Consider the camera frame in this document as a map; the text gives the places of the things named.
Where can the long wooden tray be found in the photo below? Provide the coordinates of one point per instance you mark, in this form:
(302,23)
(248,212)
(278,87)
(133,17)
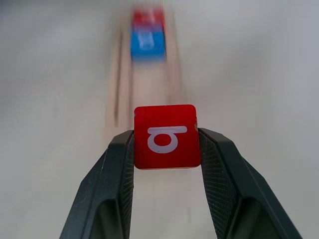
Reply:
(152,87)

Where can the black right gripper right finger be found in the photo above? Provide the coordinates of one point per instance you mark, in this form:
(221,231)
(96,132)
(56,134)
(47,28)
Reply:
(224,189)

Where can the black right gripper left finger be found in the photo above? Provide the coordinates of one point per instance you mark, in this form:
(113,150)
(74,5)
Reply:
(109,189)

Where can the blue letter block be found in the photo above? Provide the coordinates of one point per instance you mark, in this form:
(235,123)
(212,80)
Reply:
(147,44)

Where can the red letter block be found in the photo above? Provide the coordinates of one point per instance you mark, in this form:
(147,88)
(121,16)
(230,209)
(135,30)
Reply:
(166,136)
(147,18)

